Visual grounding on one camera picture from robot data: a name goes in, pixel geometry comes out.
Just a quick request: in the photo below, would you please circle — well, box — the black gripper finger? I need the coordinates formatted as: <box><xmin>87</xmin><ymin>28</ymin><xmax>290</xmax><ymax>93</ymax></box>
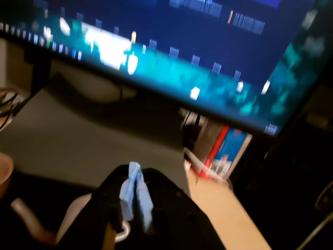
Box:
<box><xmin>136</xmin><ymin>168</ymin><xmax>225</xmax><ymax>250</ymax></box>
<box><xmin>57</xmin><ymin>161</ymin><xmax>146</xmax><ymax>250</ymax></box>

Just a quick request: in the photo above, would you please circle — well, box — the grey silicone mat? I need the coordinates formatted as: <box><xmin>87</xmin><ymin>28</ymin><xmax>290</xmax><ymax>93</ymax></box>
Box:
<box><xmin>0</xmin><ymin>88</ymin><xmax>190</xmax><ymax>196</ymax></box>

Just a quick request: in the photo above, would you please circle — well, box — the red white cardboard box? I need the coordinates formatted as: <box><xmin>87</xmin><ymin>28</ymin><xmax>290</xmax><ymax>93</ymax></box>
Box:
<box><xmin>194</xmin><ymin>124</ymin><xmax>253</xmax><ymax>180</ymax></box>

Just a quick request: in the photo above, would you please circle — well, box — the beige ceramic bowl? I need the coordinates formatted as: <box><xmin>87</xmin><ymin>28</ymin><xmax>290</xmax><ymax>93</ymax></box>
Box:
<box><xmin>0</xmin><ymin>152</ymin><xmax>14</xmax><ymax>201</ymax></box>

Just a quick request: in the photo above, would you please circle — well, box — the computer monitor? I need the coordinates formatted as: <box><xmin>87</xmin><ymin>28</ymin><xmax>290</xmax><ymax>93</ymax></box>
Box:
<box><xmin>0</xmin><ymin>0</ymin><xmax>333</xmax><ymax>138</ymax></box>

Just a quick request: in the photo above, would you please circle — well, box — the white flat strap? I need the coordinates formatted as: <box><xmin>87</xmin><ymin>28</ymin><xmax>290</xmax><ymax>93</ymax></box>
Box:
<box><xmin>183</xmin><ymin>147</ymin><xmax>232</xmax><ymax>184</ymax></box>

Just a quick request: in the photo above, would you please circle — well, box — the thin black cable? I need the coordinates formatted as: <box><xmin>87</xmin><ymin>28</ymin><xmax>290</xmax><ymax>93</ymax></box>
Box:
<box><xmin>0</xmin><ymin>88</ymin><xmax>25</xmax><ymax>131</ymax></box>

